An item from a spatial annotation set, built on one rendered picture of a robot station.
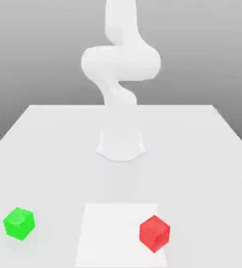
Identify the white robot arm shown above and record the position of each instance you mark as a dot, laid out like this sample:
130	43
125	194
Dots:
121	62

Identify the small red cube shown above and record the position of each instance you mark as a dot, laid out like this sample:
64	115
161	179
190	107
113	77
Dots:
154	233

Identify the small green cube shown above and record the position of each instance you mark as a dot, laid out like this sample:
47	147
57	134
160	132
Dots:
19	223

